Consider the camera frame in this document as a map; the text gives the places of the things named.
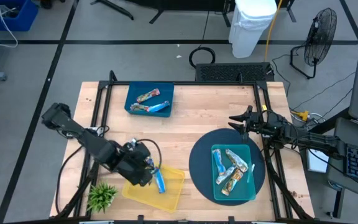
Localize white box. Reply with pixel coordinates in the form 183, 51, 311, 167
305, 148, 330, 174

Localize blue plastic bin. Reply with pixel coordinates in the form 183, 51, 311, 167
124, 81, 175, 119

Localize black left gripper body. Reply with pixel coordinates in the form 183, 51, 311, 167
113, 139, 155, 187

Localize black stand leg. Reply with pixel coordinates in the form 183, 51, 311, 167
149, 0, 170, 25
89, 0, 135, 21

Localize black perforated box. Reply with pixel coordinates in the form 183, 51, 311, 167
195, 62, 275, 83

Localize yellow hanging cable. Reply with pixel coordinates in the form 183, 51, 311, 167
264, 0, 285, 63

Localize yellow power plug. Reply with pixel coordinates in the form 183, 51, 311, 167
290, 110, 311, 123

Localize coiled black cable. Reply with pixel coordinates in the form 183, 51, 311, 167
188, 46, 216, 69

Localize black aluminium table frame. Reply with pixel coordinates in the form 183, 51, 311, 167
50, 70, 315, 224

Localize dark round woven placemat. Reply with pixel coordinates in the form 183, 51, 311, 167
188, 128, 267, 207

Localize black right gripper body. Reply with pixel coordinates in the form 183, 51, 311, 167
242, 105, 281, 144

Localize black floor fan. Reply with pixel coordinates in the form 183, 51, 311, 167
289, 7, 338, 80

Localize grey desk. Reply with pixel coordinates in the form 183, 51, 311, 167
326, 117, 358, 195

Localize blue granola bar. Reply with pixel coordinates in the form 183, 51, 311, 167
212, 148, 227, 176
147, 100, 171, 114
146, 157, 167, 194

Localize snack packets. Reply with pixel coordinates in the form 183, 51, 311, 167
221, 168, 245, 197

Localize blue floor crate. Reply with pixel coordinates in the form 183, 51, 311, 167
0, 0, 40, 32

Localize white trash bin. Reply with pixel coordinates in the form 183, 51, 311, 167
227, 0, 278, 60

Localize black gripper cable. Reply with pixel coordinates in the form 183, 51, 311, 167
134, 138, 163, 167

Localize translucent yellow plastic bin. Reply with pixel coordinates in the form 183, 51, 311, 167
121, 164, 186, 214

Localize green plant in white pot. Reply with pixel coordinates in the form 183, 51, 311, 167
86, 181, 119, 215

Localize teal plastic bin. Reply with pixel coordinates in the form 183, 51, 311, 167
211, 143, 257, 202

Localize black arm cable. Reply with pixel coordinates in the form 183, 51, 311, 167
55, 144, 85, 215

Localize red green granola bar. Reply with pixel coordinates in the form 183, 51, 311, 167
135, 88, 162, 105

